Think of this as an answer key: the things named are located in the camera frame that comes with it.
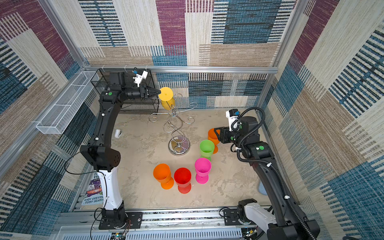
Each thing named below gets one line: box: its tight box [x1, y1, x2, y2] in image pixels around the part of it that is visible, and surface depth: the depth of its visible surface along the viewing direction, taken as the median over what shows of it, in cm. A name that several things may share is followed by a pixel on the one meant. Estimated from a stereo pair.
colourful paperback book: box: [81, 172, 104, 206], surface depth 81 cm
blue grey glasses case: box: [258, 181, 268, 196], surface depth 81 cm
